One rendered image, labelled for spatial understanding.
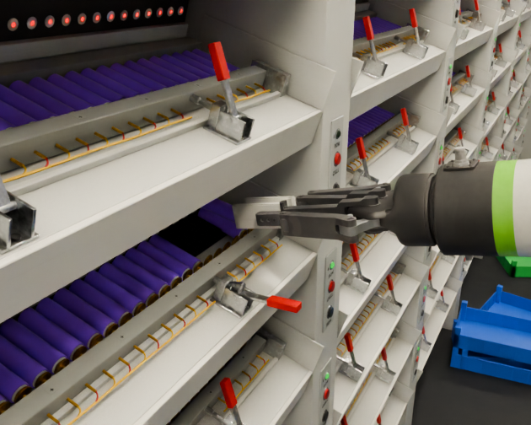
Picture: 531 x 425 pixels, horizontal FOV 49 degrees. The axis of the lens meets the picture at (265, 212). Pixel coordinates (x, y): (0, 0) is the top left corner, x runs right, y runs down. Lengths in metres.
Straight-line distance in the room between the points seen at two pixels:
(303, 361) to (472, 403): 1.27
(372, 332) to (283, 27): 0.77
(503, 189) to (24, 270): 0.40
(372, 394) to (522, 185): 0.96
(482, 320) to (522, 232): 1.79
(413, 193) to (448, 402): 1.53
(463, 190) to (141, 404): 0.35
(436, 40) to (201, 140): 0.91
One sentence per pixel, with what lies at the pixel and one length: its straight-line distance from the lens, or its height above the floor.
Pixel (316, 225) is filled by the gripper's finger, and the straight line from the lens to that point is 0.61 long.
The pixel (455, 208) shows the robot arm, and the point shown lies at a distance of 0.57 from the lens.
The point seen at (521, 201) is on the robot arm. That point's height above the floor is 1.09.
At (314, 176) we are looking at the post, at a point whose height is 1.04.
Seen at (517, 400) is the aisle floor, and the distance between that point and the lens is 2.16.
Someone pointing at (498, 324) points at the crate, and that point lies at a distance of 2.35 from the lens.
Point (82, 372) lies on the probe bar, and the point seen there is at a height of 0.97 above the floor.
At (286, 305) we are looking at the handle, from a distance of 0.61.
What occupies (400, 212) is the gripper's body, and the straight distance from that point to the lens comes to 0.59.
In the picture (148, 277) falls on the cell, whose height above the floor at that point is 0.98.
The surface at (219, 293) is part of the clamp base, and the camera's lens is 0.64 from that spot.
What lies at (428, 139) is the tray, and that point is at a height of 0.93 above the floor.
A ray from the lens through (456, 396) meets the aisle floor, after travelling 2.11.
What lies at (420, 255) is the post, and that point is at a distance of 1.53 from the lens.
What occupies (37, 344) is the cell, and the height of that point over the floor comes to 0.98.
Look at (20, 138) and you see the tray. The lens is 0.44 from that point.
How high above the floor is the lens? 1.27
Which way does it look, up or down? 22 degrees down
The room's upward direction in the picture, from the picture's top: straight up
